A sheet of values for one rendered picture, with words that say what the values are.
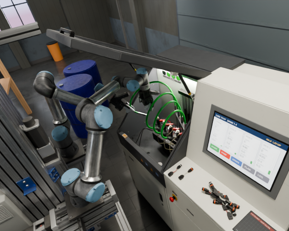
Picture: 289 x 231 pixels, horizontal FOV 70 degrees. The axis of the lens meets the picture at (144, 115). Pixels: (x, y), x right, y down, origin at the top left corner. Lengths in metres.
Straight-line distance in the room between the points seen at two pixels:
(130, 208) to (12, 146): 1.61
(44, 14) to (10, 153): 7.43
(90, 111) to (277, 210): 1.08
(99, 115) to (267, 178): 0.90
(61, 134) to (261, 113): 1.32
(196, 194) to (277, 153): 0.53
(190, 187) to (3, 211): 1.13
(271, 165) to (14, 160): 1.34
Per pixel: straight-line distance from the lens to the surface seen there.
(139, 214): 2.50
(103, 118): 1.08
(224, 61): 1.66
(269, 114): 1.11
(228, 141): 1.27
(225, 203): 1.34
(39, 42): 8.59
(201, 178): 1.46
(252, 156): 1.22
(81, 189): 1.23
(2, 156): 1.35
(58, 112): 1.74
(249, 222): 1.34
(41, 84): 1.52
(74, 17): 8.19
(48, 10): 8.51
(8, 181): 1.46
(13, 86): 4.93
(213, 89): 1.24
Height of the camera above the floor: 2.15
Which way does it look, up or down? 35 degrees down
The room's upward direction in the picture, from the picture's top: 12 degrees counter-clockwise
